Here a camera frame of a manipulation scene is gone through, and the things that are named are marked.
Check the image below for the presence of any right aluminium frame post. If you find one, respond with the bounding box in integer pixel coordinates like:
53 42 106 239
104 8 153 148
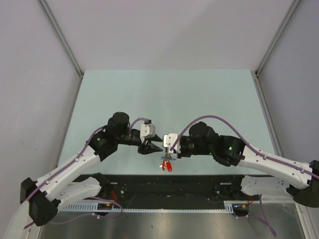
255 0 302 75

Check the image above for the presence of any slotted cable duct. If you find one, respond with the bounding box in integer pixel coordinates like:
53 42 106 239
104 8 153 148
60 201 252 214

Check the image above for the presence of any red handled keyring holder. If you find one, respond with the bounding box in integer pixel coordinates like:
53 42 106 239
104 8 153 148
161 153 177 160

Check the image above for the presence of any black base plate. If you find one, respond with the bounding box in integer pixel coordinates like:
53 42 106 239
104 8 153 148
74 174 291 210

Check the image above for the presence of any left aluminium frame post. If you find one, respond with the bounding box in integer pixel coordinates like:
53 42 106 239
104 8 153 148
37 0 84 78

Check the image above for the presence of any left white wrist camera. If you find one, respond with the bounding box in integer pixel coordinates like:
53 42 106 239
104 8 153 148
140 119 156 143

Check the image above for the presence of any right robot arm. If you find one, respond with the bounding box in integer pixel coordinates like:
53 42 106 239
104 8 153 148
171 121 319 208

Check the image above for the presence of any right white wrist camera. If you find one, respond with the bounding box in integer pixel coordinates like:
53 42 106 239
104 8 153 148
162 133 180 154

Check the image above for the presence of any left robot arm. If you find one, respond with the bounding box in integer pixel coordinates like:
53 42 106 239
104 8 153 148
20 112 163 226

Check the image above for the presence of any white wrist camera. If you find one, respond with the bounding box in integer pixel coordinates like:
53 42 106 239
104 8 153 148
140 119 156 143
162 133 180 154

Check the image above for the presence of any aluminium frame post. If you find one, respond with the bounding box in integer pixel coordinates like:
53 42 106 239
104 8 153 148
255 0 302 75
37 0 84 78

